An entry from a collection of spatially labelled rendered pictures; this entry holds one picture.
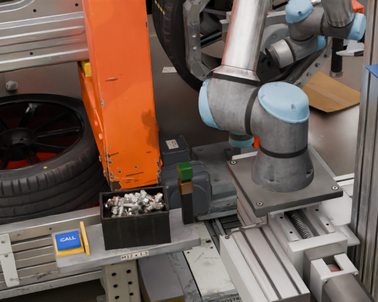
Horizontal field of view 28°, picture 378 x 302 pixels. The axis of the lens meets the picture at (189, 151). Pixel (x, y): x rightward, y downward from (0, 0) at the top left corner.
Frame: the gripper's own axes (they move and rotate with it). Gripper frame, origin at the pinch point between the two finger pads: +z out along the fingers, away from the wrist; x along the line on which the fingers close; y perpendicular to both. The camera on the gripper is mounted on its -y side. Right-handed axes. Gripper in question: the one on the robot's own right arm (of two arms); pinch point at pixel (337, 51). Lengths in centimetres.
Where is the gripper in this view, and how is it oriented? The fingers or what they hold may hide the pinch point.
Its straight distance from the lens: 249.1
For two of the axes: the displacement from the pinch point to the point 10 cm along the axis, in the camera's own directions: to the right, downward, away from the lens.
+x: 2.6, 5.0, -8.3
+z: -9.7, 1.8, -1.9
